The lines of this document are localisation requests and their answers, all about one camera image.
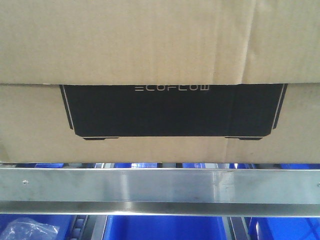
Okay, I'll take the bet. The brown EcoFlow cardboard box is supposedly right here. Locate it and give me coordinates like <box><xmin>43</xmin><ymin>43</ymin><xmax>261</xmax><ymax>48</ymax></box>
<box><xmin>0</xmin><ymin>0</ymin><xmax>320</xmax><ymax>164</ymax></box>

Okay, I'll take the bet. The blue plastic bin middle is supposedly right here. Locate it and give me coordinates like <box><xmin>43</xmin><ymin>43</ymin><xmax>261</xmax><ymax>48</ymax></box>
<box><xmin>103</xmin><ymin>215</ymin><xmax>227</xmax><ymax>240</ymax></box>

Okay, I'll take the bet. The blue plastic bin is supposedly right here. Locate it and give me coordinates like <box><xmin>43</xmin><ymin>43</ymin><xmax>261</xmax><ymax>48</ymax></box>
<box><xmin>103</xmin><ymin>215</ymin><xmax>227</xmax><ymax>240</ymax></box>
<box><xmin>245</xmin><ymin>217</ymin><xmax>320</xmax><ymax>240</ymax></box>
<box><xmin>0</xmin><ymin>214</ymin><xmax>76</xmax><ymax>240</ymax></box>

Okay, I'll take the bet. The left roller track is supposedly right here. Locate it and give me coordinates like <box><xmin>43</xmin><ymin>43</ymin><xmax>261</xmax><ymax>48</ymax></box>
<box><xmin>68</xmin><ymin>215</ymin><xmax>108</xmax><ymax>240</ymax></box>

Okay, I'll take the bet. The roller track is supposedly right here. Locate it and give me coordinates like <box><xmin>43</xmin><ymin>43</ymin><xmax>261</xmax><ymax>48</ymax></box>
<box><xmin>68</xmin><ymin>215</ymin><xmax>108</xmax><ymax>240</ymax></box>
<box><xmin>222</xmin><ymin>217</ymin><xmax>251</xmax><ymax>240</ymax></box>

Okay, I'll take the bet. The right roller track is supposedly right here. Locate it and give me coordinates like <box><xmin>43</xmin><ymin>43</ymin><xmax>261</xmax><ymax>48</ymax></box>
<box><xmin>222</xmin><ymin>217</ymin><xmax>251</xmax><ymax>240</ymax></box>

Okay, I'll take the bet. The blue plastic bin left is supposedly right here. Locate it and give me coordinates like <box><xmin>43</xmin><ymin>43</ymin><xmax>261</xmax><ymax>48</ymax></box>
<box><xmin>0</xmin><ymin>214</ymin><xmax>76</xmax><ymax>240</ymax></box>

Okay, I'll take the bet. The blue plastic bin right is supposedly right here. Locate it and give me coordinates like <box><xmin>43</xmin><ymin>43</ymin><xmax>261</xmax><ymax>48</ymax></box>
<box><xmin>245</xmin><ymin>217</ymin><xmax>320</xmax><ymax>240</ymax></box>

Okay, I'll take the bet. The clear plastic bag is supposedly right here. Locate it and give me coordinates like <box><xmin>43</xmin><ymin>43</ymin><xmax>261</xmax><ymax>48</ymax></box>
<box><xmin>0</xmin><ymin>217</ymin><xmax>60</xmax><ymax>240</ymax></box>

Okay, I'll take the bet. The metal shelf front rail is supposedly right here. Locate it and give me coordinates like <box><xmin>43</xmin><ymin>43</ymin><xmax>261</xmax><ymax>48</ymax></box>
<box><xmin>0</xmin><ymin>168</ymin><xmax>320</xmax><ymax>217</ymax></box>

